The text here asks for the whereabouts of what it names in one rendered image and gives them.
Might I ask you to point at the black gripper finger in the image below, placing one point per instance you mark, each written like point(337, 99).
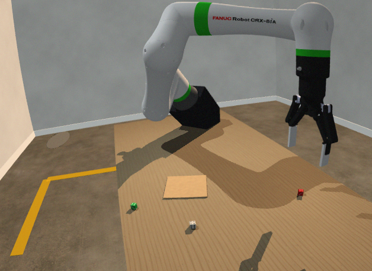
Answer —
point(326, 126)
point(295, 114)

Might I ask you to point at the tan flat mat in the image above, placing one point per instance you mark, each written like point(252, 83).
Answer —
point(185, 187)

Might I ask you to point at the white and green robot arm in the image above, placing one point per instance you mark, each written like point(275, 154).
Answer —
point(310, 25)

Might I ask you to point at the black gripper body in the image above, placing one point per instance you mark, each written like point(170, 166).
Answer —
point(312, 92)

